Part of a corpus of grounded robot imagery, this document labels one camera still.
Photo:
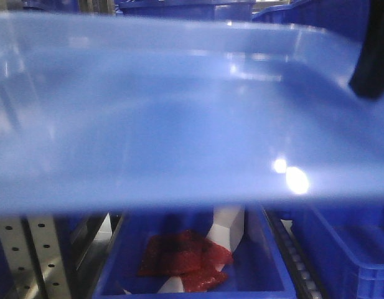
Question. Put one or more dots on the roller conveyor track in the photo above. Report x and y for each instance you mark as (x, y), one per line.
(305, 280)

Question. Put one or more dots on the blue bin with red bags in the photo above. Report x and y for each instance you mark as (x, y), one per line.
(257, 271)

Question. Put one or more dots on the blue bin lower right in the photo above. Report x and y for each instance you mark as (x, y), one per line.
(345, 246)

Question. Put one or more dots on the white paper strip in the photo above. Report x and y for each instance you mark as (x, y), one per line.
(224, 226)

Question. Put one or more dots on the blue bin upper right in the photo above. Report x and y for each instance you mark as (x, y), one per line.
(347, 18)

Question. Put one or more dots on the blue bin upper middle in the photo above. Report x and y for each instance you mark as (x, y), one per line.
(189, 10)

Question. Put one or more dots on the light blue plastic tray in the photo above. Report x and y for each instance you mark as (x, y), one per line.
(105, 113)

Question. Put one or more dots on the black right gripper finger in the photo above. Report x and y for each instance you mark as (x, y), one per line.
(367, 80)

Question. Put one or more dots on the perforated steel shelf upright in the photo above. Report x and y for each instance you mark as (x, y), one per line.
(34, 256)

